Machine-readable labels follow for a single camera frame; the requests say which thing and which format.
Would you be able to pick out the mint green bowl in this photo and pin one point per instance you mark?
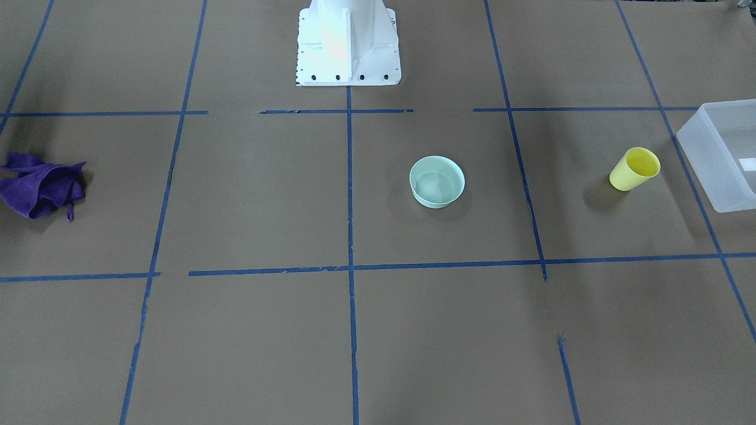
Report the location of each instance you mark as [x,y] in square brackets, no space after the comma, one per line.
[436,181]

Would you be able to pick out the translucent white storage box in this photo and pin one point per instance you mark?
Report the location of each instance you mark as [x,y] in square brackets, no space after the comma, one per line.
[719,142]

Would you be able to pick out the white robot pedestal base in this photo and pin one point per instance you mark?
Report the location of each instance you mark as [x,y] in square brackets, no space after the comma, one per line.
[347,43]

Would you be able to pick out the yellow plastic cup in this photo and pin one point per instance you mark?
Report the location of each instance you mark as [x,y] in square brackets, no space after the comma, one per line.
[635,167]

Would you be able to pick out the purple microfiber cloth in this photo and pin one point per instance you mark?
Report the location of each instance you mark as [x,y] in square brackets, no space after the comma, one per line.
[40,187]

